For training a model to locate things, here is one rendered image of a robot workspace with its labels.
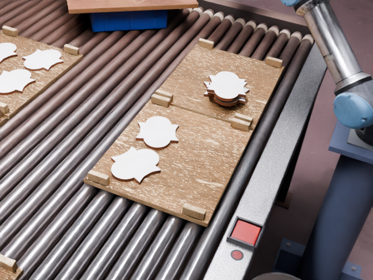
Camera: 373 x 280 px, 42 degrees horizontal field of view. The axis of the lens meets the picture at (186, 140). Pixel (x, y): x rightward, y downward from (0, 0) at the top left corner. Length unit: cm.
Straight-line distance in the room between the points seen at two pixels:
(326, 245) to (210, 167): 80
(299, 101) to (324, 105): 171
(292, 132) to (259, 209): 36
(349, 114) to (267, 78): 39
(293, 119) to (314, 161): 132
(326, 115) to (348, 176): 158
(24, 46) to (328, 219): 130
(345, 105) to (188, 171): 51
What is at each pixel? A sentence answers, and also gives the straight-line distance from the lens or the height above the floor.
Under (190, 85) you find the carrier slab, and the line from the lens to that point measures 167.
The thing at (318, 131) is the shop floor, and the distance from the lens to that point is 317.
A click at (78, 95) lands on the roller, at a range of 164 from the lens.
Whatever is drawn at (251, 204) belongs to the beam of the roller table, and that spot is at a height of 91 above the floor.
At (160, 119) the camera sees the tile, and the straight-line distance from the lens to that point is 149.
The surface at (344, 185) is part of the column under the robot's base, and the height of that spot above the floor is 68.
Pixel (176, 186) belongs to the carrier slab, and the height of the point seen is 94.
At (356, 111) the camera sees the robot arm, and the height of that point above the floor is 106.
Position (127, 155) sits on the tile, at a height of 95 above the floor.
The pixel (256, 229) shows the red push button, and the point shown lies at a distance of 124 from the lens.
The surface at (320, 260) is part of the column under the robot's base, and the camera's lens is 210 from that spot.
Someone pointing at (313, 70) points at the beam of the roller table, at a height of 91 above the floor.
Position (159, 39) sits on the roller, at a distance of 198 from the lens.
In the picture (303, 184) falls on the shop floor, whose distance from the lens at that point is 277.
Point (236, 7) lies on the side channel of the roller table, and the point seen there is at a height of 95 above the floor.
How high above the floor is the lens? 186
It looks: 40 degrees down
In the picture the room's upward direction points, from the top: 6 degrees clockwise
